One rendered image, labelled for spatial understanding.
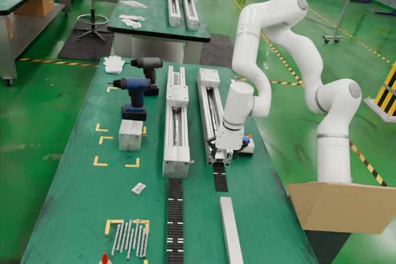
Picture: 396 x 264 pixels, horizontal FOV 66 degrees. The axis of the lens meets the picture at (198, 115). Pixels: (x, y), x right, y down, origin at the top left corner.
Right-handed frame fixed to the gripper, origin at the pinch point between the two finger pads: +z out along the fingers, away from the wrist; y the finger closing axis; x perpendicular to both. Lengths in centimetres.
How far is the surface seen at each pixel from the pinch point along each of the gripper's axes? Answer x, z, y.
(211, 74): 71, -1, 2
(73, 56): 269, 88, -135
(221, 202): -17.2, 8.0, -1.5
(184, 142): 9.2, 2.6, -15.4
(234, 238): -32.1, 8.0, 0.7
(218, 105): 43.1, 2.5, 3.2
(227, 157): 5.8, 6.0, 3.6
